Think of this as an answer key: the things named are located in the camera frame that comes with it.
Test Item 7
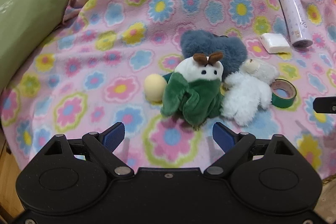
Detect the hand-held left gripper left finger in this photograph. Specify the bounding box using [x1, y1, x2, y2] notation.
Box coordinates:
[43, 122, 132, 180]

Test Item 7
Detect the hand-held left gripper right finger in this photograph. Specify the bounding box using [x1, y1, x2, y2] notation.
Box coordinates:
[203, 122, 296, 180]

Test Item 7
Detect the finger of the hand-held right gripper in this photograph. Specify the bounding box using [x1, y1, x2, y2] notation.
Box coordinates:
[313, 97, 336, 114]

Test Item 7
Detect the white plush bear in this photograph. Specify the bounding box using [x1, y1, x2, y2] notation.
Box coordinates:
[220, 58, 280, 127]

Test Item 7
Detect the green and white plush toy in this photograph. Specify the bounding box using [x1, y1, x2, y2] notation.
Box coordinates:
[160, 52, 225, 125]

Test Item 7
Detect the cream egg-shaped squishy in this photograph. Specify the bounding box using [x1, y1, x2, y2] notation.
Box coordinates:
[144, 74, 167, 102]

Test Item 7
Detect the white tissue packet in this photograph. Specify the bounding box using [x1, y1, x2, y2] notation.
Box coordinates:
[260, 33, 291, 54]

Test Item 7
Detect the green tape roll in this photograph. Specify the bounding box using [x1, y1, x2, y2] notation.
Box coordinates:
[270, 79, 297, 109]

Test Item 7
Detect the pink flowered fleece blanket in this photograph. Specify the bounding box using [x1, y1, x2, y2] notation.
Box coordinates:
[0, 0, 336, 182]

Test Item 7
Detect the blue-grey furry plush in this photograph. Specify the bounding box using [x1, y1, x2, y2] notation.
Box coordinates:
[180, 29, 248, 77]

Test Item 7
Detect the lilac spray bottle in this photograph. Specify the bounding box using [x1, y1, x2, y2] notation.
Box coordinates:
[276, 0, 313, 47]

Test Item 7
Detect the green pillow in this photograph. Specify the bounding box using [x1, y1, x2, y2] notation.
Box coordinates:
[0, 0, 71, 92]

